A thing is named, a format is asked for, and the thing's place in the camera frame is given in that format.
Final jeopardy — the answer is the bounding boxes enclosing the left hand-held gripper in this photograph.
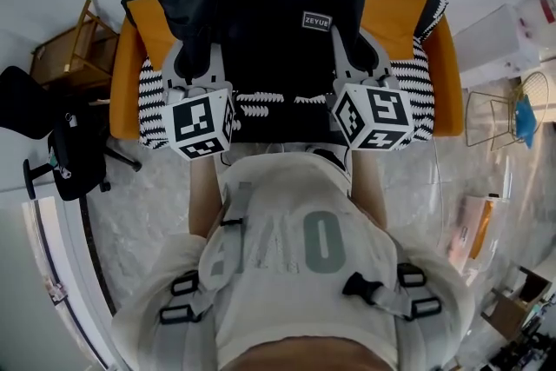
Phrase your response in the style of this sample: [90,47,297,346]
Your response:
[160,39,238,162]

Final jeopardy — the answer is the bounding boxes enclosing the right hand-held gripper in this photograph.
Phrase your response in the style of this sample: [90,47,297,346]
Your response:
[331,27,416,152]

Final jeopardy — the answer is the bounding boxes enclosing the person's left forearm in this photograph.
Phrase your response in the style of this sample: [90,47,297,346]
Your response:
[187,151,225,238]

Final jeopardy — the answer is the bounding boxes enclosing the person's right forearm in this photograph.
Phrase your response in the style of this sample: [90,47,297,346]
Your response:
[348,147,390,230]

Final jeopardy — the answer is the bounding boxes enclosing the orange armchair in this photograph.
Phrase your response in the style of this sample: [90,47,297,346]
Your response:
[108,0,465,140]

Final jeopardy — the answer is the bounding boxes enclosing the white box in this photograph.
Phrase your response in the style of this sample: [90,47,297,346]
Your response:
[451,3,545,89]

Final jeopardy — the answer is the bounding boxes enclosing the black office chair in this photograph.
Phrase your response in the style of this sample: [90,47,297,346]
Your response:
[0,64,143,202]

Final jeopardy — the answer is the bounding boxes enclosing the blue bag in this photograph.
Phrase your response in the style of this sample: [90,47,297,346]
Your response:
[513,94,538,149]

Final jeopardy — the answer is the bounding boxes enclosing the clear storage container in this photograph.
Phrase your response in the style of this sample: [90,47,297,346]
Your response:
[515,0,556,41]

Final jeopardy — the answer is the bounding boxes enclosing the person's cream shirt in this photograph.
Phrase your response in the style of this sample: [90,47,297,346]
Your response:
[110,150,477,371]

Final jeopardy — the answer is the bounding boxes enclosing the clear plastic bin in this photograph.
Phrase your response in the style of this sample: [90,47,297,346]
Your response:
[446,191,510,273]

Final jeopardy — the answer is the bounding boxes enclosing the brown cardboard box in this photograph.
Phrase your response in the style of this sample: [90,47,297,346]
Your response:
[480,266,553,343]

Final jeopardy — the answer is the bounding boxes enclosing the gold wire chair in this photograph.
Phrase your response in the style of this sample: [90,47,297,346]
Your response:
[465,71,551,152]

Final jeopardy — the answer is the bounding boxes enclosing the grey chest harness straps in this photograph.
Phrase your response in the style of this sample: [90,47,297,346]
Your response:
[158,181,444,371]

